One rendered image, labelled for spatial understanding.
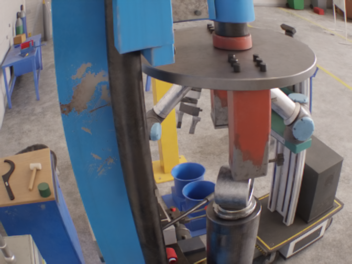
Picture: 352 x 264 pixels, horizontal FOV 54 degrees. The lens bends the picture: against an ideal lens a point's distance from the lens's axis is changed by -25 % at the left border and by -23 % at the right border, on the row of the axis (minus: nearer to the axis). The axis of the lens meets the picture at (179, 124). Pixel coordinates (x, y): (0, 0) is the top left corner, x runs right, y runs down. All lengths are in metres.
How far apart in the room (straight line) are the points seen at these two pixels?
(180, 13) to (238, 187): 0.63
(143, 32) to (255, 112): 0.38
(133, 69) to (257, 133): 0.36
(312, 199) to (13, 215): 2.29
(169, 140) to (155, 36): 3.39
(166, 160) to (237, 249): 2.87
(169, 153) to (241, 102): 3.28
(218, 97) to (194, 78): 0.46
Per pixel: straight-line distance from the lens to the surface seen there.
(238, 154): 1.15
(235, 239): 1.55
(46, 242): 2.98
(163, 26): 0.91
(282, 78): 1.05
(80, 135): 1.17
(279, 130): 2.61
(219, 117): 1.52
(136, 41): 0.90
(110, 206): 1.31
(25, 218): 2.82
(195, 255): 2.02
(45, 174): 2.95
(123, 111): 1.04
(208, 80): 1.02
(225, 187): 1.44
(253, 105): 1.09
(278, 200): 3.29
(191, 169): 3.94
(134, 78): 1.02
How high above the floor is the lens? 2.46
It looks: 27 degrees down
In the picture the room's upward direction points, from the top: 5 degrees counter-clockwise
